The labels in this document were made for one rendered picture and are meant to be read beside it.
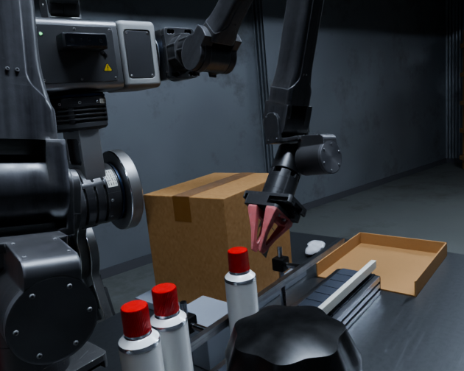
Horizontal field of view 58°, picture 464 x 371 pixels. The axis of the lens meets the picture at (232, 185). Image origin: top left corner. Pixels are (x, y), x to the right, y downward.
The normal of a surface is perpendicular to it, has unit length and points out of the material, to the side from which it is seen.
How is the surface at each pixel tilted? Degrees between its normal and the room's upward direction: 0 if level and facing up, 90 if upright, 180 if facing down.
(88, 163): 90
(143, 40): 90
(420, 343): 0
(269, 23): 90
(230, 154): 90
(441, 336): 0
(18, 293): 34
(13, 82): 76
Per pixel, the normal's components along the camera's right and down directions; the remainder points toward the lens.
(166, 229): -0.55, 0.21
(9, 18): 0.62, -0.16
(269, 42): 0.63, 0.08
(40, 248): 0.07, -0.98
